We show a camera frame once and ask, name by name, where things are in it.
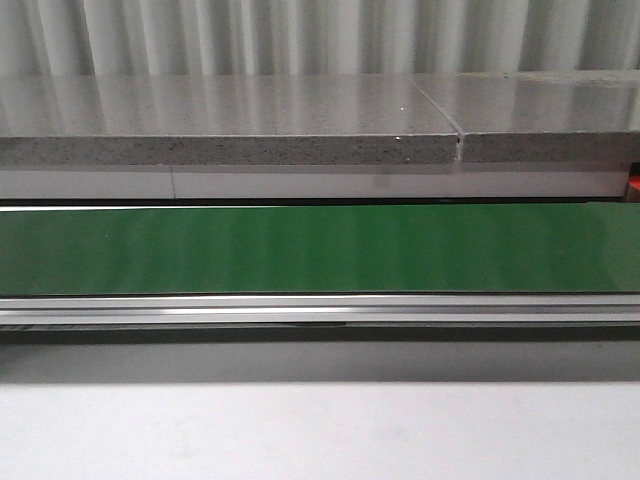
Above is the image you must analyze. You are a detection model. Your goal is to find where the grey speckled stone slab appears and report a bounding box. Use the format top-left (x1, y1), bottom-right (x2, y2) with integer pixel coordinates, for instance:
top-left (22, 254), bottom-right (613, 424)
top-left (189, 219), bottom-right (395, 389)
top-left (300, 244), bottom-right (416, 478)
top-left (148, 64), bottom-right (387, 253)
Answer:
top-left (1, 75), bottom-right (458, 168)

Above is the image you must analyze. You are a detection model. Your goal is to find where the green conveyor belt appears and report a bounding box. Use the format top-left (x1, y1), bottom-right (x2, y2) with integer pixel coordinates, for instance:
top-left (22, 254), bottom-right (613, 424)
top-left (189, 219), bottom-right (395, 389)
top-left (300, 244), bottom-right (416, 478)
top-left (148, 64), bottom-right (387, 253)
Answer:
top-left (1, 202), bottom-right (639, 297)

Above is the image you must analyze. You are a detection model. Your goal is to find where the aluminium conveyor frame rail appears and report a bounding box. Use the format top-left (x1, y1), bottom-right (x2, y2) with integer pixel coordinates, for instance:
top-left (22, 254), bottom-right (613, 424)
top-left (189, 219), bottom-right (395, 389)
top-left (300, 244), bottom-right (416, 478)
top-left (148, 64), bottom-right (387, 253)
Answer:
top-left (1, 293), bottom-right (639, 329)

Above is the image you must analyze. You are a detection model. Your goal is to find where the white curtain backdrop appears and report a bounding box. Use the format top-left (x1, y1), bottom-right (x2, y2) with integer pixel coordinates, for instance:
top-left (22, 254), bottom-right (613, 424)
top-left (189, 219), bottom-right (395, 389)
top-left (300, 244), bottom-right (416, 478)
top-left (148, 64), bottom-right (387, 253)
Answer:
top-left (1, 1), bottom-right (639, 76)

